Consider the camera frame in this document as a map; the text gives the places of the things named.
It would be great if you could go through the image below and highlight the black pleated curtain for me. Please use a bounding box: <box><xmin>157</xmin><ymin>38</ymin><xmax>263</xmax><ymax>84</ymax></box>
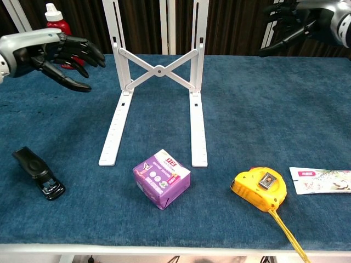
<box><xmin>175</xmin><ymin>0</ymin><xmax>265</xmax><ymax>56</ymax></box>
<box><xmin>26</xmin><ymin>0</ymin><xmax>163</xmax><ymax>55</ymax></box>
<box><xmin>0</xmin><ymin>0</ymin><xmax>20</xmax><ymax>38</ymax></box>
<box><xmin>275</xmin><ymin>35</ymin><xmax>351</xmax><ymax>59</ymax></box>

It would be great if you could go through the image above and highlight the blue table cloth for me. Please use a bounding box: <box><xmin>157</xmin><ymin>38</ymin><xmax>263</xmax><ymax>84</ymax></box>
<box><xmin>0</xmin><ymin>53</ymin><xmax>351</xmax><ymax>251</ymax></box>

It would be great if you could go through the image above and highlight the white folding laptop stand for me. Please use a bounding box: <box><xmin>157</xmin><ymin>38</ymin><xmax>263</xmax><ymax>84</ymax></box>
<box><xmin>98</xmin><ymin>0</ymin><xmax>208</xmax><ymax>168</ymax></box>

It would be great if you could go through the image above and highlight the purple tissue pack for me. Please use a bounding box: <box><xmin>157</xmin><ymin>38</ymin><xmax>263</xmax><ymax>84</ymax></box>
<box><xmin>132</xmin><ymin>148</ymin><xmax>191</xmax><ymax>210</ymax></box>

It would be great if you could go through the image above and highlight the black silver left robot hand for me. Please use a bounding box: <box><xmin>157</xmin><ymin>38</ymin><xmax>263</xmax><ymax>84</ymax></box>
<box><xmin>0</xmin><ymin>28</ymin><xmax>106</xmax><ymax>93</ymax></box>

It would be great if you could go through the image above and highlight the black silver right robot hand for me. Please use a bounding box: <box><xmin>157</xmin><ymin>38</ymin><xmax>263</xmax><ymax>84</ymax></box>
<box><xmin>258</xmin><ymin>0</ymin><xmax>343</xmax><ymax>58</ymax></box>

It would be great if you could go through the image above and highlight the yellow tape measure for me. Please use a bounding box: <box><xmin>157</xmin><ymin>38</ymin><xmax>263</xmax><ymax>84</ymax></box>
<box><xmin>230</xmin><ymin>167</ymin><xmax>313</xmax><ymax>263</ymax></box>

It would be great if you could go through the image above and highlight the floral white toothpaste tube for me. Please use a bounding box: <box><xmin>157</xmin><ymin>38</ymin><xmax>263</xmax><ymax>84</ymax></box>
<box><xmin>289</xmin><ymin>166</ymin><xmax>351</xmax><ymax>195</ymax></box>

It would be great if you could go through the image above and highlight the red bottle white cap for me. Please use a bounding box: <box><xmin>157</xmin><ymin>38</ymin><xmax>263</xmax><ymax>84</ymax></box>
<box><xmin>44</xmin><ymin>3</ymin><xmax>86</xmax><ymax>70</ymax></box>

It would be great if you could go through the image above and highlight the white frame post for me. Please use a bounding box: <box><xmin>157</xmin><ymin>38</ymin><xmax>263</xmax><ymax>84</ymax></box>
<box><xmin>5</xmin><ymin>0</ymin><xmax>33</xmax><ymax>33</ymax></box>
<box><xmin>261</xmin><ymin>21</ymin><xmax>278</xmax><ymax>49</ymax></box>
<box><xmin>160</xmin><ymin>0</ymin><xmax>177</xmax><ymax>55</ymax></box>

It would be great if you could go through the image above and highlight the black stapler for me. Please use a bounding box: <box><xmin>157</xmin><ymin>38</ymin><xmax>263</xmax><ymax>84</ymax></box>
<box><xmin>12</xmin><ymin>146</ymin><xmax>66</xmax><ymax>201</ymax></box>

